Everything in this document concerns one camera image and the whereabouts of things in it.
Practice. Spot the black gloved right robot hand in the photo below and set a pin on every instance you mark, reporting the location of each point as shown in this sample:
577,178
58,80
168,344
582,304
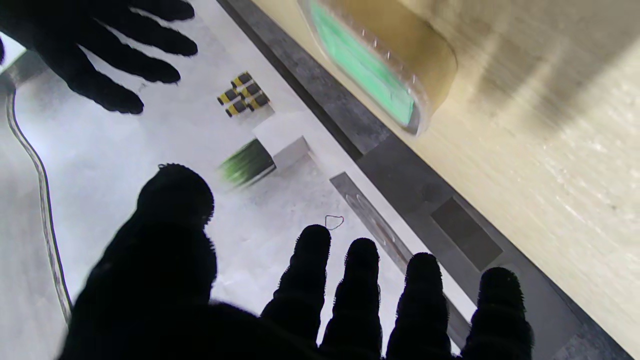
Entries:
85,45

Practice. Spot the brown paper food container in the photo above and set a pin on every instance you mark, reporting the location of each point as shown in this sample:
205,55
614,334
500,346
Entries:
425,55

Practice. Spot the dark long knife tray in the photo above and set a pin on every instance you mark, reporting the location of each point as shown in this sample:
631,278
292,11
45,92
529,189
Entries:
370,220

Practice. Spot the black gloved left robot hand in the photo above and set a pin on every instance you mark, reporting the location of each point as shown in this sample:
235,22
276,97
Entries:
160,280

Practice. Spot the green plant in white pot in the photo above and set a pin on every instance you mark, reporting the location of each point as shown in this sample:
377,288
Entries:
272,147

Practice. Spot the yellow black spice jar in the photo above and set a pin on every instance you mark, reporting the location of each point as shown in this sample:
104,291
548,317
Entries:
228,96
258,101
236,107
250,90
241,79

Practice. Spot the clear lid with green insert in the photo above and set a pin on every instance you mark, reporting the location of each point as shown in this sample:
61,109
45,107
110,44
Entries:
365,65

